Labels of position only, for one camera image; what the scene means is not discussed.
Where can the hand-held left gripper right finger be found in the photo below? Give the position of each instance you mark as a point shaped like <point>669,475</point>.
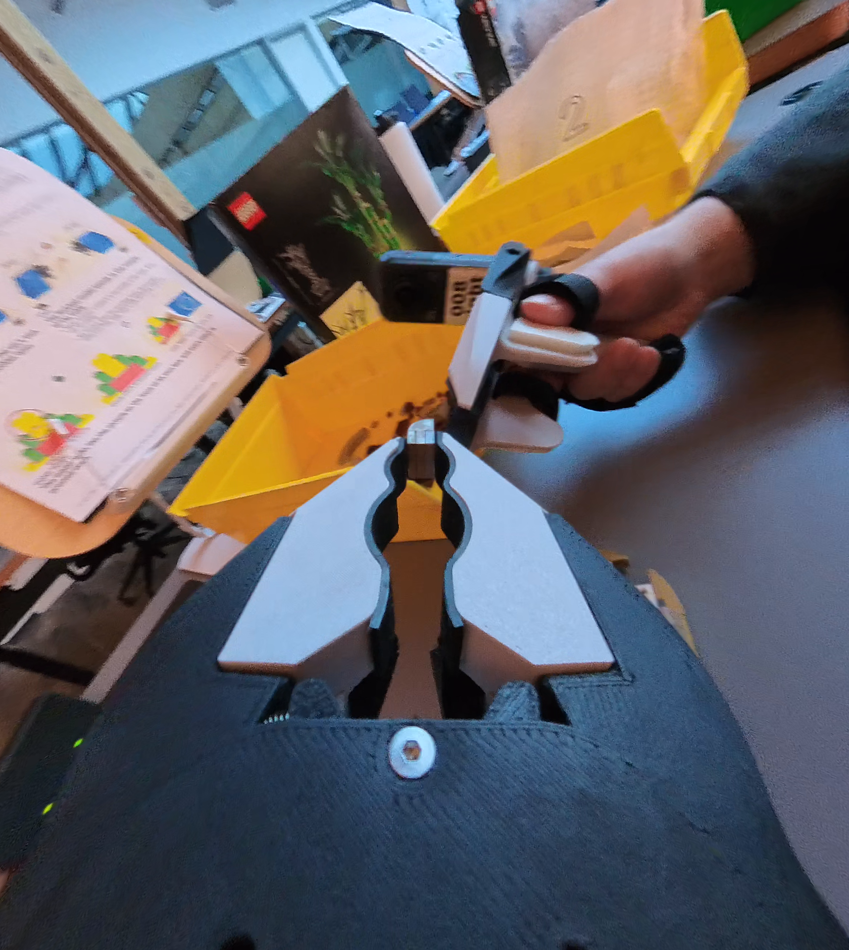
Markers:
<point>528,594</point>

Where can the black bamboo toy set box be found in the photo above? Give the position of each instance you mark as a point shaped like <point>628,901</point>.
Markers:
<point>305,193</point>

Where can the black charger box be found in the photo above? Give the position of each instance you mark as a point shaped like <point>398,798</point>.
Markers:
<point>16,787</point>

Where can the person's right forearm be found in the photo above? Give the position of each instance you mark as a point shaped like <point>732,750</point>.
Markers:
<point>825,185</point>

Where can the person's right hand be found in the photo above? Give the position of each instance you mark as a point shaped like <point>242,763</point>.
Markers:
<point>662,297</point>

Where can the narrow black toy set box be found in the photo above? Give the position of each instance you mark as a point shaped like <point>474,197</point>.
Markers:
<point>484,52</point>

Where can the wooden display board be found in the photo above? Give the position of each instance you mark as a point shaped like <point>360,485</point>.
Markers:
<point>23,531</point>

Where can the brown paper bag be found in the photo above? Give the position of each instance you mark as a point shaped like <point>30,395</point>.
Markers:
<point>602,74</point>

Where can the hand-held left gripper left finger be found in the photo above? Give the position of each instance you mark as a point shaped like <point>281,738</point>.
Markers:
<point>305,594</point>

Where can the pile of brown toy bricks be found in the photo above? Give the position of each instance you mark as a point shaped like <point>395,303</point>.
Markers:
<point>413,412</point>

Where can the small grey toy brick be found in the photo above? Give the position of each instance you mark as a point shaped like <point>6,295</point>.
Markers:
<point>420,445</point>

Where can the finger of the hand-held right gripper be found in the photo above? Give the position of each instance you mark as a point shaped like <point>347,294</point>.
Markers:
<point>472,427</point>
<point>487,349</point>

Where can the green plastic bin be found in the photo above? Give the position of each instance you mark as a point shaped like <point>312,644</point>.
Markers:
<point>751,18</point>

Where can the instruction sheet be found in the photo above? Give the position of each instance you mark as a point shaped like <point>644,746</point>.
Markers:
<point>60,297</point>

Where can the yellow plastic bin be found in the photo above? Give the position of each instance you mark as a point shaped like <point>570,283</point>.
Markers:
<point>298,445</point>
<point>580,193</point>

